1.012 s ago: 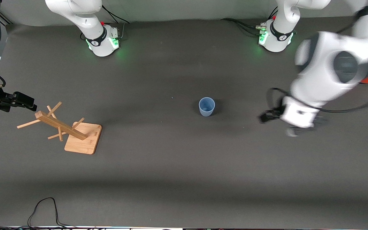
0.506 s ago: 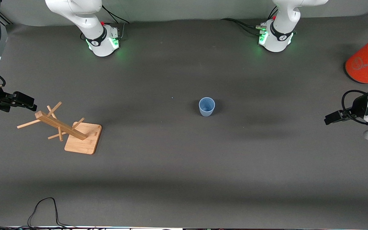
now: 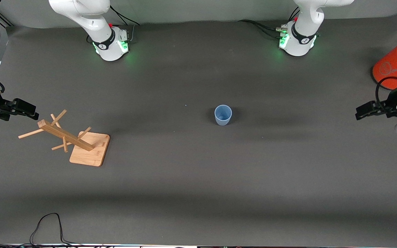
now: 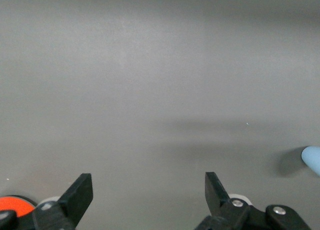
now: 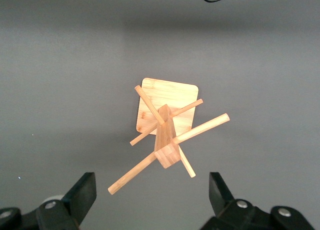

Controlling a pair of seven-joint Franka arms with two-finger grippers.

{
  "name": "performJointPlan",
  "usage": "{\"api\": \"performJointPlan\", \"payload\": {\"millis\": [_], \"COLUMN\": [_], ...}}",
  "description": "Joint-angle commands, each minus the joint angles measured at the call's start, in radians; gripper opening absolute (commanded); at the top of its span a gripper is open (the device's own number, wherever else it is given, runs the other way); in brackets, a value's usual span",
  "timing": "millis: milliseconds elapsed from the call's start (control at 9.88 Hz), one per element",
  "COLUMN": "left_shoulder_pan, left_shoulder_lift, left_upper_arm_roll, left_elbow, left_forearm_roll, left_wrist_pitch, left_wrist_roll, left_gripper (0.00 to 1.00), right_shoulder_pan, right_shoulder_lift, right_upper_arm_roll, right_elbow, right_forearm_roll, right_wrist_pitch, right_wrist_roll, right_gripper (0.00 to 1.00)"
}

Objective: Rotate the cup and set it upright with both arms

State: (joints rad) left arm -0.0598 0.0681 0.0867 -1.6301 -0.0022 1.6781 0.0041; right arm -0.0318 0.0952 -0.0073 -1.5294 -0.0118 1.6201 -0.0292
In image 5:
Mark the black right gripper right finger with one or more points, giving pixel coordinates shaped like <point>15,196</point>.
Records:
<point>218,195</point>

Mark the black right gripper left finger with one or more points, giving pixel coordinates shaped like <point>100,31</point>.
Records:
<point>82,195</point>

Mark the dark grey table mat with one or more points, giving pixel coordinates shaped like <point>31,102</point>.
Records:
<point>62,89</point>

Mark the wooden mug tree stand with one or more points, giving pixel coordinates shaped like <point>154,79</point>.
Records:
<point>170,94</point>

